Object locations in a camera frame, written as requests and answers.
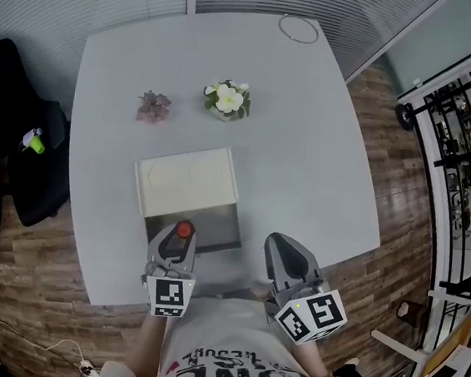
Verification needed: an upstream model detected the person's left forearm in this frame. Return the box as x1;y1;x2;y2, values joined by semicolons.
131;311;170;377

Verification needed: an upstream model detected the person's right forearm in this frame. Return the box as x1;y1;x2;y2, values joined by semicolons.
287;336;338;377

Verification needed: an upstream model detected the white metal frame stand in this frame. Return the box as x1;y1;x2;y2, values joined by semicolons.
365;281;471;377

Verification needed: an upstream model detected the white flower potted plant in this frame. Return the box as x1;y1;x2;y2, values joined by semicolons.
201;76;255;126

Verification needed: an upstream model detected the pink succulent plant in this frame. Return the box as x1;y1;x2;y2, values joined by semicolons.
135;88;174;126

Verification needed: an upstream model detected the white floor cable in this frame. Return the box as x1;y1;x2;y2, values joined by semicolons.
42;335;92;368

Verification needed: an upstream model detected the person's white printed t-shirt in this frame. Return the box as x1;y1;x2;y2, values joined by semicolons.
93;284;419;377

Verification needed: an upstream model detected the metal cable grommet ring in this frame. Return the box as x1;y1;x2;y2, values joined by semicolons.
275;13;322;45

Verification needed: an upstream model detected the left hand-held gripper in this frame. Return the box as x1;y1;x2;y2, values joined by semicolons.
136;217;204;321

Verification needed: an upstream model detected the green and white spray bottle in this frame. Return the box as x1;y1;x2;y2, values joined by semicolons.
19;125;48;156

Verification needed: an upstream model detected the yellow wooden board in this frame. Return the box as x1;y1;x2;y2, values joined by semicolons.
424;295;471;377

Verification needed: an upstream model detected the cream box with lid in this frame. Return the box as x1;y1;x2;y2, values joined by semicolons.
126;138;253;256

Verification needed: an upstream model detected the white power strip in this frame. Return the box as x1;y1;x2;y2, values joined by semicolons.
77;358;103;377

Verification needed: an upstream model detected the black metal shelf rack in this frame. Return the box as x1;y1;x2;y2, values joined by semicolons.
376;27;471;305

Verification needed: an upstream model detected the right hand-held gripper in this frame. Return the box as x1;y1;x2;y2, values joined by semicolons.
254;231;357;351

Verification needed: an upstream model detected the black caster wheel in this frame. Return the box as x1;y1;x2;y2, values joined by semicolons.
393;101;418;133

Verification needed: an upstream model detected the black office chair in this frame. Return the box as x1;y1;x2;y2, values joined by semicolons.
0;37;87;251

